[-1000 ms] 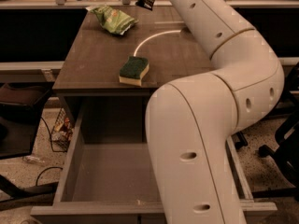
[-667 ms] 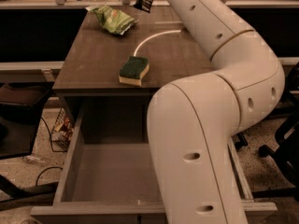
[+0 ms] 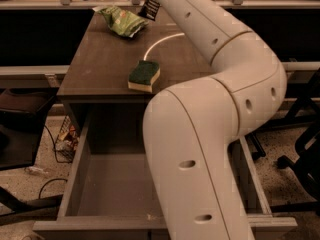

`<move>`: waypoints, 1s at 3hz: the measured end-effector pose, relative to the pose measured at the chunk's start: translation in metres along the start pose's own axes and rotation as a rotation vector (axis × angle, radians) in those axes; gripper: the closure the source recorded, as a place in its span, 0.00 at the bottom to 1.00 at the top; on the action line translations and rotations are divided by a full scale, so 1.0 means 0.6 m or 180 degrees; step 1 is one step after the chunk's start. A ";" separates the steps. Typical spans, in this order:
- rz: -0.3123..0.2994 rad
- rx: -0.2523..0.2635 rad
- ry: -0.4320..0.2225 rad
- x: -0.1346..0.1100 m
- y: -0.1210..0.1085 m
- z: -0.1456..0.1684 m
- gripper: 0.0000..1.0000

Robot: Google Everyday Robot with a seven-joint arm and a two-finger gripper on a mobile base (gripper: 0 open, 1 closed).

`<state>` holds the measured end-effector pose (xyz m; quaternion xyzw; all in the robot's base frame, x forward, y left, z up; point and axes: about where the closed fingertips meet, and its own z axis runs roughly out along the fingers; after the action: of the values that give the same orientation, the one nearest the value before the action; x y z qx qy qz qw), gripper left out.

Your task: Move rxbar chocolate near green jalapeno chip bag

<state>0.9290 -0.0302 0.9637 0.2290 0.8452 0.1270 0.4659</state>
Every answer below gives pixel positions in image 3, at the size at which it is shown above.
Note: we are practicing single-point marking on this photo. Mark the black rxbar chocolate bar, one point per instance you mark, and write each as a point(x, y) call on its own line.
point(149, 9)

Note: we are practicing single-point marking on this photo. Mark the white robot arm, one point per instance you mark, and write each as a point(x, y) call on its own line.
point(188, 127)

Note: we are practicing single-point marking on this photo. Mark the green jalapeno chip bag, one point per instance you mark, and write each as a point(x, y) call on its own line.
point(122, 22)

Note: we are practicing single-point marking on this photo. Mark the green yellow sponge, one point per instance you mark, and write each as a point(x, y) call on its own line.
point(143, 76)

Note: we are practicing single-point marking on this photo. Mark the black chair left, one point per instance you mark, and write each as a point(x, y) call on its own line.
point(23, 113)

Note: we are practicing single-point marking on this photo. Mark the black office chair right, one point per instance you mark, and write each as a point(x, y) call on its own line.
point(307, 146)

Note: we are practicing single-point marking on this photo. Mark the wire basket on floor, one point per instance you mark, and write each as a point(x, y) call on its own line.
point(66, 142)

